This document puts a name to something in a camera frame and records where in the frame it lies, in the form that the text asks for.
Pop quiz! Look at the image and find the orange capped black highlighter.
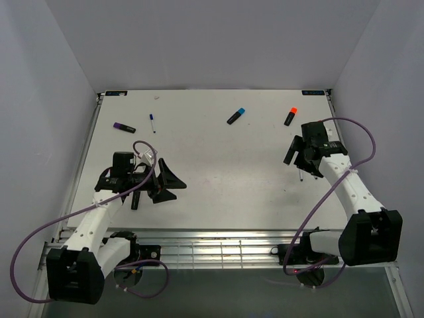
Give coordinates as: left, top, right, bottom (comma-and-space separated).
284, 107, 297, 127

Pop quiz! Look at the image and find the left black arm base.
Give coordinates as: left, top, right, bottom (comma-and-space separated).
108, 231, 161, 266

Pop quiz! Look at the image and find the left blue corner label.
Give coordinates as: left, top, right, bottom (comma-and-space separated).
105, 91, 128, 97

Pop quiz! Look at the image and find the pink capped black highlighter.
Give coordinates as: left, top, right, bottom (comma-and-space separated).
131, 191, 141, 211

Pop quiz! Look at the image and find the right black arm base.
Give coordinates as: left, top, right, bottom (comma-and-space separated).
270, 227, 339, 265

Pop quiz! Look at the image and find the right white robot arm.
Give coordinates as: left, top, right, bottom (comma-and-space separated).
284, 121, 403, 266

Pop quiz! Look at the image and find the blue capped black highlighter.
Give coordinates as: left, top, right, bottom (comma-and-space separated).
227, 108, 245, 125

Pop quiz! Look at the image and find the right blue corner label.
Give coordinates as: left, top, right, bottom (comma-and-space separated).
301, 90, 325, 96

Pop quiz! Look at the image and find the blue corner label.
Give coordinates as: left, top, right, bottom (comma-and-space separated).
301, 90, 325, 96
105, 91, 128, 97

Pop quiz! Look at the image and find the aluminium frame rail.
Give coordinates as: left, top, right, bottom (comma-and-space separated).
38, 228, 398, 271

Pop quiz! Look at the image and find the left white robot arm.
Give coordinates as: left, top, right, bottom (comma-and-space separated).
46, 152, 187, 304

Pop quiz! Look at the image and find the small blue capped pen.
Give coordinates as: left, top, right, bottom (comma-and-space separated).
149, 113, 156, 134

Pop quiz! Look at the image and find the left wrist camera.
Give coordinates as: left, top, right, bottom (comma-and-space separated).
137, 150, 157, 166

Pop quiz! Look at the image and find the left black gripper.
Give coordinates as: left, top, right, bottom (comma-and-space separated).
127, 158, 186, 203

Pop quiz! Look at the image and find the purple capped black highlighter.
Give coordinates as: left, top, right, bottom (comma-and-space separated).
113, 123, 136, 134

